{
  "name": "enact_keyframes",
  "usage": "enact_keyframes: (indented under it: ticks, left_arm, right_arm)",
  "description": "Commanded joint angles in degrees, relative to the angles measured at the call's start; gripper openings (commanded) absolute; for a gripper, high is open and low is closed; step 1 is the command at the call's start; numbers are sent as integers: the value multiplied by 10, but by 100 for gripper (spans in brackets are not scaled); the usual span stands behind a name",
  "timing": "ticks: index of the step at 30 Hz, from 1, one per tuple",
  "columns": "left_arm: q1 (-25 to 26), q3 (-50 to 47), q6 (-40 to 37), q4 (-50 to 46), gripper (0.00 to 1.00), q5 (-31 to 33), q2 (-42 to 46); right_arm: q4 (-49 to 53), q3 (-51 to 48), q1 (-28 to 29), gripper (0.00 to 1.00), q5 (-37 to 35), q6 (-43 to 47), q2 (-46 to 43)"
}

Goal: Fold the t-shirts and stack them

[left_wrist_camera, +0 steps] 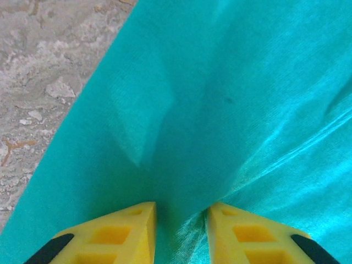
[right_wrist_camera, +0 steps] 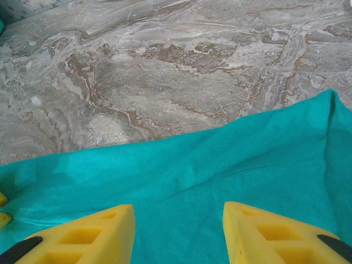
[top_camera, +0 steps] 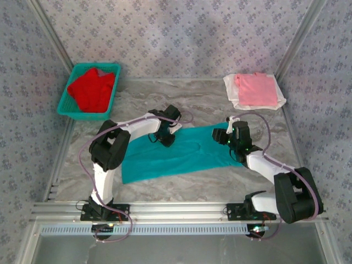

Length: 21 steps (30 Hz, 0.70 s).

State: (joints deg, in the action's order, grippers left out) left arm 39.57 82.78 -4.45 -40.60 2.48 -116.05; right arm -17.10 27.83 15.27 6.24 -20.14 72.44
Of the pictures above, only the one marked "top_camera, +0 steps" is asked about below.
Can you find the teal t-shirt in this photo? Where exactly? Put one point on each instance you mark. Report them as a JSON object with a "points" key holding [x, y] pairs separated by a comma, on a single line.
{"points": [[176, 159]]}

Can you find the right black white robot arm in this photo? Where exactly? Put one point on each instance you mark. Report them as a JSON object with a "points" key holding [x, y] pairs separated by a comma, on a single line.
{"points": [[291, 198]]}

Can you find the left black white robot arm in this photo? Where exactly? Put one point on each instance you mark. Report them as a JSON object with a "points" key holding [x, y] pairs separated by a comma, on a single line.
{"points": [[103, 181]]}

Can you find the folded white t-shirt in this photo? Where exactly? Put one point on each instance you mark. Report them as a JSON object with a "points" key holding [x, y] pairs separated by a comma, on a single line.
{"points": [[231, 90]]}

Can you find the folded pink t-shirt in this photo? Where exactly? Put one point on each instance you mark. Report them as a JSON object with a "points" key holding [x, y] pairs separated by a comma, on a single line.
{"points": [[257, 90]]}

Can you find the red t-shirt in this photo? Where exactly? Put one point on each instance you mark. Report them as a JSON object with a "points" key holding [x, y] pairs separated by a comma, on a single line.
{"points": [[90, 90]]}

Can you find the black controller board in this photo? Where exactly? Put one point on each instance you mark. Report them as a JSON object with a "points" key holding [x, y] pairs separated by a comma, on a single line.
{"points": [[104, 233], [254, 233]]}

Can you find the teal plastic basket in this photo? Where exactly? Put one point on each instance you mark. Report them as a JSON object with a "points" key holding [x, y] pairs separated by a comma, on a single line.
{"points": [[64, 108]]}

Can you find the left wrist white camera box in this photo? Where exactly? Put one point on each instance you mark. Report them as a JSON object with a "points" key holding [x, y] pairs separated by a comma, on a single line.
{"points": [[176, 128]]}

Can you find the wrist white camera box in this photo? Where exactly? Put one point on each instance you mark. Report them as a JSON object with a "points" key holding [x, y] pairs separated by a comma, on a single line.
{"points": [[232, 120], [176, 128]]}

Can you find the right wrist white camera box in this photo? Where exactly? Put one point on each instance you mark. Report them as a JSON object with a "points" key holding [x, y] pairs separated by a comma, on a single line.
{"points": [[232, 120]]}

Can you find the aluminium mounting rail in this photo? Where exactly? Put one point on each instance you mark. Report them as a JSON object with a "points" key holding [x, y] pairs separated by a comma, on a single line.
{"points": [[176, 211]]}

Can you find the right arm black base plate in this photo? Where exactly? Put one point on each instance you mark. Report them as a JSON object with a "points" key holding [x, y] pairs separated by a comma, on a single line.
{"points": [[239, 213]]}

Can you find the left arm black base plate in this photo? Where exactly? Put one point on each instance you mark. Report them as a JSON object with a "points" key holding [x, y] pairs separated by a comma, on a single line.
{"points": [[121, 214]]}

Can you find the aluminium corner post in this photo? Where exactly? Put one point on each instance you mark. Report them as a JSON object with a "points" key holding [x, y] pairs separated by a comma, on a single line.
{"points": [[299, 38], [52, 35]]}

